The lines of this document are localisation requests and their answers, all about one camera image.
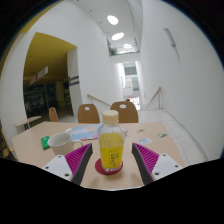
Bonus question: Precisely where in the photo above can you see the flat round red coaster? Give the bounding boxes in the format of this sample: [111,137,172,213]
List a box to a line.
[94,157,124,176]

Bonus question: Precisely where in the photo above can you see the wooden stair handrail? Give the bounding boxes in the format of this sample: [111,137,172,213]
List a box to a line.
[86,93,112,108]
[143,86,163,110]

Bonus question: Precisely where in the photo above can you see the black pillar sign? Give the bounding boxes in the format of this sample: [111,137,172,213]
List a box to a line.
[68,75,80,87]

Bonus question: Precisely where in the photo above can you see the rectangular colourful sticker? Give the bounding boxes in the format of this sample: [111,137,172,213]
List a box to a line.
[155,131,169,139]

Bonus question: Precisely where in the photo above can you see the cream ceramic mug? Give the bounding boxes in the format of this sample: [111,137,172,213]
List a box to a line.
[46,132,84,157]

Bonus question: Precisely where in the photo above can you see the light blue printed sheet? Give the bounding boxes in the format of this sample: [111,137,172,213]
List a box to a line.
[68,123,104,142]

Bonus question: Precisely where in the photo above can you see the pale blue round sticker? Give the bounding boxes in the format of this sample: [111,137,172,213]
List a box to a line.
[138,136,153,146]

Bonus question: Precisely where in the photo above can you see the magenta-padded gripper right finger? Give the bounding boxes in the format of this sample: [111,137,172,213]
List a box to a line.
[131,142,185,186]

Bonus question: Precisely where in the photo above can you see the round ceiling lights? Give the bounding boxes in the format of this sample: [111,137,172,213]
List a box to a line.
[106,14,134,50]

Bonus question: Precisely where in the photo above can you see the yellow drink bottle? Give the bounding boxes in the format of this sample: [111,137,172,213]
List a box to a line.
[96,109,125,173]

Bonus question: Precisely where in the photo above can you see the green potted plant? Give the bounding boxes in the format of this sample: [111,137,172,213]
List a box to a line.
[107,44,119,57]

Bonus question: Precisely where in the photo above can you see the green box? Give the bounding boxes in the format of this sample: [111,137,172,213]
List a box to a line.
[40,135,52,151]

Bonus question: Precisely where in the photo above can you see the wooden side table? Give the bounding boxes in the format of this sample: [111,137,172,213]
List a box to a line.
[14,115,43,131]

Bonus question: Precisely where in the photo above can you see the dark shop shelf unit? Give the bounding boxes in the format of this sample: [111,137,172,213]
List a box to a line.
[23,83,73,116]

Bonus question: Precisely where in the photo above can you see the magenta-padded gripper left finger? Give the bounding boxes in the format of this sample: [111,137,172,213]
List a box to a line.
[41,143,94,186]

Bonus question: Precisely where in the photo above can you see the hanging white sign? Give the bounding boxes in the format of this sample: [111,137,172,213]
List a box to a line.
[29,65,50,86]

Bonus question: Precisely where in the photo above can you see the wooden chair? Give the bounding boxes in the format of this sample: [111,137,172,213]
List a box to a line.
[48,106,60,123]
[109,100,140,124]
[77,103,101,125]

